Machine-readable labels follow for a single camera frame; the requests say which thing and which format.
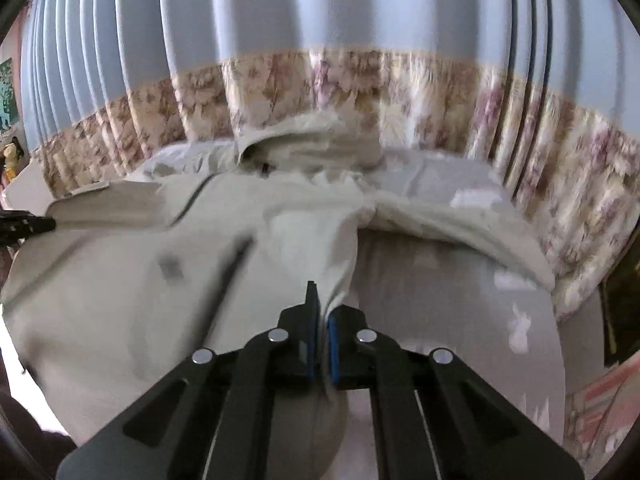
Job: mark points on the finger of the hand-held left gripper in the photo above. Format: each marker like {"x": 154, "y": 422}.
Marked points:
{"x": 25, "y": 226}

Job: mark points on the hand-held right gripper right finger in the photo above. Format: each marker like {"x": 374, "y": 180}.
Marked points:
{"x": 336, "y": 350}

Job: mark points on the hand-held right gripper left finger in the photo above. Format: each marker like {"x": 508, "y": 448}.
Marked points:
{"x": 313, "y": 330}

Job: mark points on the beige jacket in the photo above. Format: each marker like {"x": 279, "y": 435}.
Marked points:
{"x": 150, "y": 280}

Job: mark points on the yellow stuffed toy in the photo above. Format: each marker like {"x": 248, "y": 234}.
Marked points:
{"x": 11, "y": 157}

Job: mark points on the grey printed bed sheet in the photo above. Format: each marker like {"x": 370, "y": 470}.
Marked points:
{"x": 450, "y": 300}

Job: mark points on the pink striped cloth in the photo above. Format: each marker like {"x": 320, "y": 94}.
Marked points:
{"x": 600, "y": 410}

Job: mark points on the dark framed object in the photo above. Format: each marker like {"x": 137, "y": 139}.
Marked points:
{"x": 622, "y": 310}

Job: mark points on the blue curtain with floral border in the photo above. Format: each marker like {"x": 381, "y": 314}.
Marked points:
{"x": 350, "y": 10}

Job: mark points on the green wall poster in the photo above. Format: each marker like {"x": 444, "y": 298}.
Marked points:
{"x": 7, "y": 95}

